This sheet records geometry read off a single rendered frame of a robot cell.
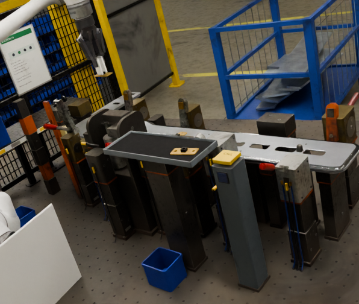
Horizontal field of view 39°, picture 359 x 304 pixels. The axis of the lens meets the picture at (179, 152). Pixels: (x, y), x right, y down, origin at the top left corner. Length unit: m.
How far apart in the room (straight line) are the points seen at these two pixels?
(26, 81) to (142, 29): 2.86
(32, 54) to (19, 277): 1.37
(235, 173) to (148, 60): 4.16
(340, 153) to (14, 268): 1.09
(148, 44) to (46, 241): 3.96
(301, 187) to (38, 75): 1.68
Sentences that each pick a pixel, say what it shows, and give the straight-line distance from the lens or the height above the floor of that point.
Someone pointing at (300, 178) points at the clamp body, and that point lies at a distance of 1.52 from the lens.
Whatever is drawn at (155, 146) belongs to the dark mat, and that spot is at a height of 1.16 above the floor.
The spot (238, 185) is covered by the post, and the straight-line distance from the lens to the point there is 1.42.
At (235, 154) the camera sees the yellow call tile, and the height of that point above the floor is 1.16.
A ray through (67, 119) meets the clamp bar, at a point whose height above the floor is 1.12.
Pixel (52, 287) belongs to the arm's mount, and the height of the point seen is 0.76.
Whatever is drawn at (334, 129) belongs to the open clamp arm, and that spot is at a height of 1.02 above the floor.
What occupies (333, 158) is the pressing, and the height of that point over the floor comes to 1.00.
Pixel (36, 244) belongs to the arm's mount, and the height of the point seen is 0.94.
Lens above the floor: 1.79
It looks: 25 degrees down
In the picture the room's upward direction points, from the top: 15 degrees counter-clockwise
